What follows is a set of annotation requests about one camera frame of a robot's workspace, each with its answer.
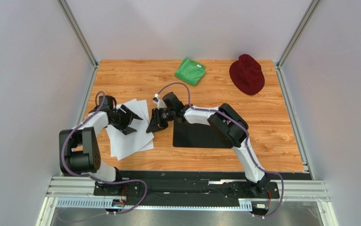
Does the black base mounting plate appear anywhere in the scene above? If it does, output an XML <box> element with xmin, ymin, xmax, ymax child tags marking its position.
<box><xmin>84</xmin><ymin>169</ymin><xmax>313</xmax><ymax>208</ymax></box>

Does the black clipboard folder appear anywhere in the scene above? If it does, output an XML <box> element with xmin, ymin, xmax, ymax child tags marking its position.
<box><xmin>172</xmin><ymin>121</ymin><xmax>231</xmax><ymax>149</ymax></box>

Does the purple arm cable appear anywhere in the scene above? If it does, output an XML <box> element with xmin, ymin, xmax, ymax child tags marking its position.
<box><xmin>155</xmin><ymin>82</ymin><xmax>284</xmax><ymax>219</ymax></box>
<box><xmin>56</xmin><ymin>90</ymin><xmax>148</xmax><ymax>220</ymax></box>

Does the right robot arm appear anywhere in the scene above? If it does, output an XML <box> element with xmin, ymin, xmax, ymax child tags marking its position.
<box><xmin>146</xmin><ymin>92</ymin><xmax>270</xmax><ymax>195</ymax></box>

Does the dark red hat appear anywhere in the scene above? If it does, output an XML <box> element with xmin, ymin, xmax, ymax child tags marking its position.
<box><xmin>229</xmin><ymin>54</ymin><xmax>265</xmax><ymax>96</ymax></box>

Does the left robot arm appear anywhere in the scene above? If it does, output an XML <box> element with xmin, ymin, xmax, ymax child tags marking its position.
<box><xmin>58</xmin><ymin>91</ymin><xmax>142</xmax><ymax>185</ymax></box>

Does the green folded cloth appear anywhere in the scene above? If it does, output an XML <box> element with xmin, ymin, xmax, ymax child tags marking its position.
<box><xmin>174</xmin><ymin>58</ymin><xmax>206</xmax><ymax>86</ymax></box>

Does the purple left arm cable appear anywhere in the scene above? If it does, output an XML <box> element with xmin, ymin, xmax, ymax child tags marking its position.
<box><xmin>56</xmin><ymin>90</ymin><xmax>148</xmax><ymax>220</ymax></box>

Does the aluminium frame rail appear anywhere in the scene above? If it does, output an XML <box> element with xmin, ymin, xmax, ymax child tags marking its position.
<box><xmin>36</xmin><ymin>170</ymin><xmax>338</xmax><ymax>226</ymax></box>

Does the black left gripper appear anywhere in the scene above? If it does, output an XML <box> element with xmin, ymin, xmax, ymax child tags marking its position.
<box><xmin>110</xmin><ymin>105</ymin><xmax>141</xmax><ymax>135</ymax></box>

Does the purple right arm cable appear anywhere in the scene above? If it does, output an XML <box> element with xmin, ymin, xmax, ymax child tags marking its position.
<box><xmin>155</xmin><ymin>82</ymin><xmax>284</xmax><ymax>219</ymax></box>

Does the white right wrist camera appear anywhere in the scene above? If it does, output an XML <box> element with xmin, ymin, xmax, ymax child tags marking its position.
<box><xmin>153</xmin><ymin>93</ymin><xmax>166</xmax><ymax>109</ymax></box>

